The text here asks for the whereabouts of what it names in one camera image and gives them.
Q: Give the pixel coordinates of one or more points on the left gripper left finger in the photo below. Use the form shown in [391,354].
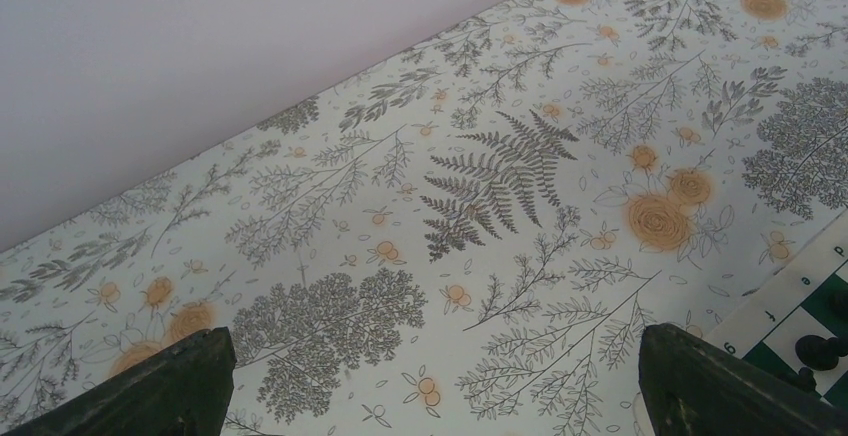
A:
[185,389]

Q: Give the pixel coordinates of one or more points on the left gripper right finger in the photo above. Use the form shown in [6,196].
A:
[690,387]

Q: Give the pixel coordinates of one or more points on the black pawn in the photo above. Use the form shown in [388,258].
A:
[804,380]

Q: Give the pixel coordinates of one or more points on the green white chess board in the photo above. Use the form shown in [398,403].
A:
[806,297]

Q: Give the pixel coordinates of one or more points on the black rook piece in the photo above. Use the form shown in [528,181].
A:
[819,353]

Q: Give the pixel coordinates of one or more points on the floral table mat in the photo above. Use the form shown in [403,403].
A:
[468,238]

